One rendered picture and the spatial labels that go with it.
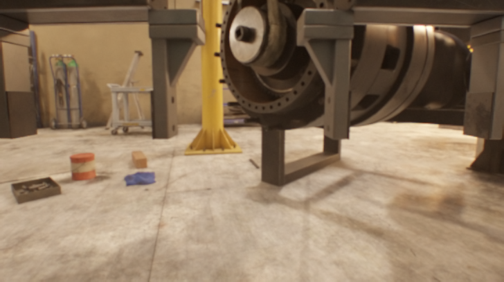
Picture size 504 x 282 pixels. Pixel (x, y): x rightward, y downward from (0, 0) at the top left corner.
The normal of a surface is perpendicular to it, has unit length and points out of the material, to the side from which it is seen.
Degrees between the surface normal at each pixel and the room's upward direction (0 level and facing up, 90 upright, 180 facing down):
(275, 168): 90
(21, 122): 90
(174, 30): 90
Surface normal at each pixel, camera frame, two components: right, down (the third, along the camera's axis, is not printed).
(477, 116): -1.00, 0.00
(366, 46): 0.65, 0.25
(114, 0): 0.00, 0.11
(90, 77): 0.26, 0.11
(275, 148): -0.69, 0.07
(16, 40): 1.00, 0.00
